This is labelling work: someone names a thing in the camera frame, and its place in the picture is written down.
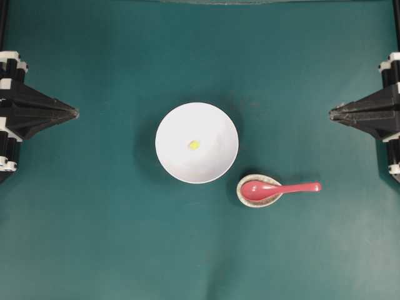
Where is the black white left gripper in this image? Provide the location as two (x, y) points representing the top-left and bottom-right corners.
(0, 49), (79, 184)

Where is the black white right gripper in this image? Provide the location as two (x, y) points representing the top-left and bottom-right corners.
(329, 52), (400, 184)

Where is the pink plastic spoon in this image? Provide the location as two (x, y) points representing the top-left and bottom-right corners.
(240, 181), (322, 201)

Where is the yellow hexagonal prism block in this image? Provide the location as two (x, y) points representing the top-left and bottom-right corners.
(189, 141), (200, 150)

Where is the speckled ceramic spoon rest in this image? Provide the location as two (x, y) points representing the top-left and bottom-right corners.
(236, 174), (282, 208)

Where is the white round bowl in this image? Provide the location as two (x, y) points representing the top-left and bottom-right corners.
(154, 102), (239, 184)

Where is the black frame post left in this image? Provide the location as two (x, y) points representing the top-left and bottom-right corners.
(0, 0), (9, 50)

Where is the black frame post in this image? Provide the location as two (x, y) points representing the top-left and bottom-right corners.
(392, 0), (400, 50)
(0, 0), (9, 50)

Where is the black frame post right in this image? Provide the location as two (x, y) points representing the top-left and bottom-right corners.
(392, 0), (400, 50)

